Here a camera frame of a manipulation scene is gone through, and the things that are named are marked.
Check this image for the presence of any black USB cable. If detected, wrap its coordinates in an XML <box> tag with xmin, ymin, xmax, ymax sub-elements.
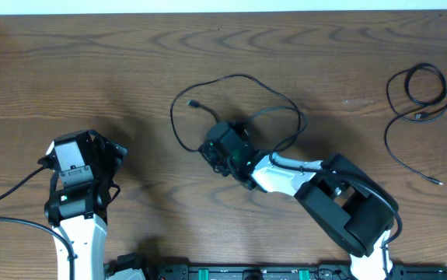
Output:
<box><xmin>382</xmin><ymin>57</ymin><xmax>447</xmax><ymax>186</ymax></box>
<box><xmin>169</xmin><ymin>73</ymin><xmax>302</xmax><ymax>153</ymax></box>

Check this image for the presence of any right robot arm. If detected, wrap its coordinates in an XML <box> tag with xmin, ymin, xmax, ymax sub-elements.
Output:
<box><xmin>198</xmin><ymin>121</ymin><xmax>402</xmax><ymax>279</ymax></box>

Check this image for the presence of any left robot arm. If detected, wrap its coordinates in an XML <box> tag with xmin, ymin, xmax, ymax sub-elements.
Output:
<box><xmin>38</xmin><ymin>130</ymin><xmax>145</xmax><ymax>279</ymax></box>

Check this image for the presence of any camera black cable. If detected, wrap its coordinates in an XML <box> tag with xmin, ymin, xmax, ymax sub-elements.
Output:
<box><xmin>242</xmin><ymin>106</ymin><xmax>403</xmax><ymax>250</ymax></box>
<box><xmin>0</xmin><ymin>165</ymin><xmax>77</xmax><ymax>280</ymax></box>

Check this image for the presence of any right camera black cable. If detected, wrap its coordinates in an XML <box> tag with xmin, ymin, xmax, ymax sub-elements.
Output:
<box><xmin>242</xmin><ymin>106</ymin><xmax>403</xmax><ymax>250</ymax></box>

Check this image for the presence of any left camera black cable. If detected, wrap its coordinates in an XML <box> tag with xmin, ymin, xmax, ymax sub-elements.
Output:
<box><xmin>0</xmin><ymin>165</ymin><xmax>77</xmax><ymax>280</ymax></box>

